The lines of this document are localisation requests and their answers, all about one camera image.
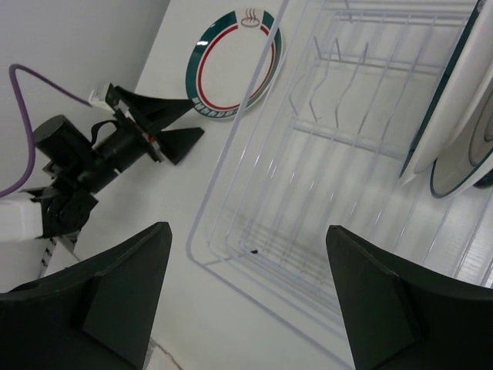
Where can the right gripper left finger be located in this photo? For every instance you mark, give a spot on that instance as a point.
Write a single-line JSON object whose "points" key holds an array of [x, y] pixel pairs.
{"points": [[96, 314]]}

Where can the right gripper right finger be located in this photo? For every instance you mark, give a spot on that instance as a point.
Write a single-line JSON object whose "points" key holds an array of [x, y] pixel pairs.
{"points": [[401, 315]]}

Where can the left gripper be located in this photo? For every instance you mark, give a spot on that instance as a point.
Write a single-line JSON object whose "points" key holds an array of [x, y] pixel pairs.
{"points": [[122, 148]]}

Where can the green red rimmed plate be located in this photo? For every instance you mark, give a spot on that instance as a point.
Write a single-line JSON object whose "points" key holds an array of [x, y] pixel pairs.
{"points": [[462, 77], [224, 59]]}

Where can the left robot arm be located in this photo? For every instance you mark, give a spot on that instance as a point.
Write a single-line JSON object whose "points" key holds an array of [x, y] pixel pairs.
{"points": [[79, 167]]}

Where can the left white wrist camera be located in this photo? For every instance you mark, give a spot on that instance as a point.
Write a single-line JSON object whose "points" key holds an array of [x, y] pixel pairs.
{"points": [[101, 96]]}

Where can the white wire dish rack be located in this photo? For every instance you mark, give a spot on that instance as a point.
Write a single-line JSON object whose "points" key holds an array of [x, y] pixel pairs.
{"points": [[321, 135]]}

